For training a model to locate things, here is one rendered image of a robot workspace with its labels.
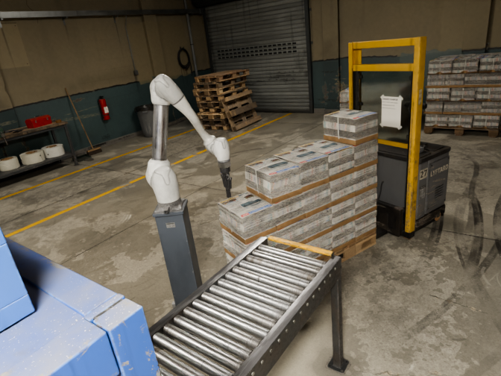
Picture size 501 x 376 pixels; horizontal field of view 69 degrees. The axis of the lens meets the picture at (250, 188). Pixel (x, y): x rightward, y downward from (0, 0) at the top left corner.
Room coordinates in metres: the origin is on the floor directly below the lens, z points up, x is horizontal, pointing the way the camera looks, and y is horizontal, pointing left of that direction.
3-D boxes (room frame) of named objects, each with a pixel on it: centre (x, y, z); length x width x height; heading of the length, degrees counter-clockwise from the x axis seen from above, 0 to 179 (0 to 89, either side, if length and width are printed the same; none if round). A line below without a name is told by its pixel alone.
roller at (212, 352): (1.23, 0.29, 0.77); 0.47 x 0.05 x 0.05; 52
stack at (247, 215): (2.78, -0.32, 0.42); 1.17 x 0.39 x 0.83; 121
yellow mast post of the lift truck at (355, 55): (3.66, -1.14, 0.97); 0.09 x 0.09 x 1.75; 31
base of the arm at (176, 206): (2.26, 0.55, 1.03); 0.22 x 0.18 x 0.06; 178
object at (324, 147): (3.02, -0.67, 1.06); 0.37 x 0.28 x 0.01; 30
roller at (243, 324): (1.38, 0.17, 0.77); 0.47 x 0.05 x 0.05; 52
